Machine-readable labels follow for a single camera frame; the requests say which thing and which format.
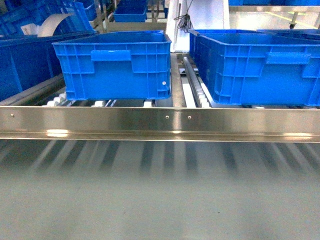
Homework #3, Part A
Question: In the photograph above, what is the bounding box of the stainless steel shelf rack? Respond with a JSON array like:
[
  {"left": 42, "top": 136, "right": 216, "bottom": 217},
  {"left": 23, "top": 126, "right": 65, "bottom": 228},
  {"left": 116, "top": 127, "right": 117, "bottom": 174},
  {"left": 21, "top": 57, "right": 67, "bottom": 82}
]
[{"left": 0, "top": 49, "right": 320, "bottom": 143}]

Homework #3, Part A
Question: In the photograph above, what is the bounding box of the white roller conveyor track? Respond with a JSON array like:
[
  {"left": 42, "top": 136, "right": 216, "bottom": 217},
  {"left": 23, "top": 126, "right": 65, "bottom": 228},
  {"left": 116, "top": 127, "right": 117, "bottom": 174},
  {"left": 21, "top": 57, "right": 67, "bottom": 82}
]
[{"left": 183, "top": 56, "right": 211, "bottom": 108}]

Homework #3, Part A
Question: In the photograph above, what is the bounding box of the blue plastic crate left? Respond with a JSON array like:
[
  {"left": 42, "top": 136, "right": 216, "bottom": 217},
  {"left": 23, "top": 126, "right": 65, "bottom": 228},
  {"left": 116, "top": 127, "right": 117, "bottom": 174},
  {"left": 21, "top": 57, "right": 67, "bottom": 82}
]
[{"left": 52, "top": 30, "right": 172, "bottom": 101}]

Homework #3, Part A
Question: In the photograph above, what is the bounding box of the blue plastic crate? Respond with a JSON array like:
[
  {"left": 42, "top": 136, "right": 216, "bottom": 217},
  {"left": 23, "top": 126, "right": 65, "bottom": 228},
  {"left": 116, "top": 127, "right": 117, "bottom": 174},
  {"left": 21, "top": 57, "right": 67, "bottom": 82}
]
[
  {"left": 189, "top": 29, "right": 320, "bottom": 107},
  {"left": 52, "top": 30, "right": 172, "bottom": 101}
]

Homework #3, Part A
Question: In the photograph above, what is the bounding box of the blue plastic crate right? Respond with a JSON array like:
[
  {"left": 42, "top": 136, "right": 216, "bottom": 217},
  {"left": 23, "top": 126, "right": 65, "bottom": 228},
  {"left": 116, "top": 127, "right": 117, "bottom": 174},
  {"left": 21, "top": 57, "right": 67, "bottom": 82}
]
[{"left": 189, "top": 29, "right": 320, "bottom": 107}]

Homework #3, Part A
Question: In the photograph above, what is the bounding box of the black hanging cable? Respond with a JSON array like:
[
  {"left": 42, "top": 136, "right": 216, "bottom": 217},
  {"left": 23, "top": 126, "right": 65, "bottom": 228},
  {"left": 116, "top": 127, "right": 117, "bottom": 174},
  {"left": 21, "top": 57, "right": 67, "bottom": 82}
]
[{"left": 173, "top": 0, "right": 194, "bottom": 33}]

